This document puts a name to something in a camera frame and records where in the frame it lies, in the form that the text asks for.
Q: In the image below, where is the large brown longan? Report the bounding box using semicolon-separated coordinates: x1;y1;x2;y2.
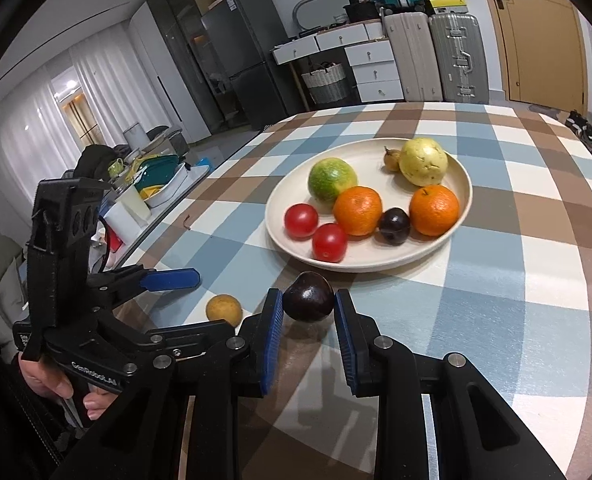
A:
205;294;243;327

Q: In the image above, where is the dark purple plum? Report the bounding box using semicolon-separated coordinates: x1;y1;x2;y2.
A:
282;271;335;323
377;207;411;246

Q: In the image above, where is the small red tomato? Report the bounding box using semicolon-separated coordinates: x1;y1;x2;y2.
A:
311;223;348;263

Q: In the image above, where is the large red tomato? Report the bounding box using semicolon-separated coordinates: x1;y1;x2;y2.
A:
283;204;319;240

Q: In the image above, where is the small brown longan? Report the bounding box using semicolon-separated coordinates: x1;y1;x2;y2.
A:
383;148;401;172

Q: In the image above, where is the left hand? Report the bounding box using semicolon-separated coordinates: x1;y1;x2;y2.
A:
17;351;120;422

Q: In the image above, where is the cream round plate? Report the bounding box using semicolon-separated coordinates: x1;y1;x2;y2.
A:
264;138;473;273

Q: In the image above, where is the large orange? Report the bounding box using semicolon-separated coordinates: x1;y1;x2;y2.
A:
333;186;383;237

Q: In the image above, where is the small orange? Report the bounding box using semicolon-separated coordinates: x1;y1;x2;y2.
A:
409;185;460;237

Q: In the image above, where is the green yellow citrus fruit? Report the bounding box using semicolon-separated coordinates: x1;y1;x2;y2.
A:
307;157;358;204

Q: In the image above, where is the checkered tablecloth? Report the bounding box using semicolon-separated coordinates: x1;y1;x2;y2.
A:
120;103;592;479

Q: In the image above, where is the white curtain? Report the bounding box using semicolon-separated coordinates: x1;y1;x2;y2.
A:
0;24;169;240

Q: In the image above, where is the yellow pear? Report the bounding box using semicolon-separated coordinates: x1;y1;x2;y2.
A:
398;138;449;188

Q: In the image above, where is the woven laundry basket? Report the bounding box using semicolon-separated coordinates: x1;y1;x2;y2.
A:
302;63;350;105

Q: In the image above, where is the black refrigerator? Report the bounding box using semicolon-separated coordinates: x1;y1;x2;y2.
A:
202;0;304;129

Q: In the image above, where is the white drawer cabinet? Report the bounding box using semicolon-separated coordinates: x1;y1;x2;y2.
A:
272;20;404;103

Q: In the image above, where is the beige suitcase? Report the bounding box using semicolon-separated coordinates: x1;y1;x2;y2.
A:
383;12;444;102

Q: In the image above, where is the silver aluminium suitcase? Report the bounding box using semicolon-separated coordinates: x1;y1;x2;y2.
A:
428;13;489;104

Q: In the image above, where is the wooden door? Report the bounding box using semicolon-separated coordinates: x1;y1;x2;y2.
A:
489;0;587;113

